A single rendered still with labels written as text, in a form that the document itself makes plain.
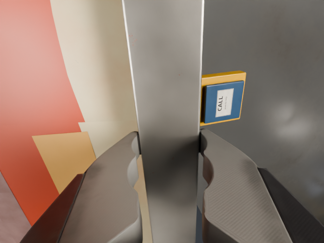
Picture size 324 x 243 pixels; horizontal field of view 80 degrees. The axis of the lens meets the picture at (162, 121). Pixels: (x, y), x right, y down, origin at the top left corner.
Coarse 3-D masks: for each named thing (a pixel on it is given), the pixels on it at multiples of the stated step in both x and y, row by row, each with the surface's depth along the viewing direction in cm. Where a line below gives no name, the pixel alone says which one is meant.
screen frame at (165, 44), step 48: (144, 0) 9; (192, 0) 9; (144, 48) 10; (192, 48) 10; (144, 96) 11; (192, 96) 11; (144, 144) 12; (192, 144) 12; (192, 192) 14; (192, 240) 17
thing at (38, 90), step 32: (0, 0) 12; (32, 0) 12; (0, 32) 13; (32, 32) 13; (0, 64) 14; (32, 64) 14; (64, 64) 14; (0, 96) 15; (32, 96) 15; (64, 96) 15
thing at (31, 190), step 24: (0, 144) 17; (24, 144) 17; (0, 168) 18; (24, 168) 18; (0, 192) 19; (24, 192) 19; (48, 192) 19; (0, 216) 21; (24, 216) 21; (0, 240) 23
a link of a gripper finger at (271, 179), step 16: (272, 176) 8; (272, 192) 8; (288, 192) 8; (288, 208) 7; (304, 208) 7; (288, 224) 6; (304, 224) 6; (320, 224) 6; (304, 240) 6; (320, 240) 6
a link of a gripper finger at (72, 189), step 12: (72, 180) 9; (72, 192) 8; (60, 204) 8; (72, 204) 8; (48, 216) 7; (60, 216) 7; (36, 228) 7; (48, 228) 7; (60, 228) 7; (24, 240) 6; (36, 240) 6; (48, 240) 6
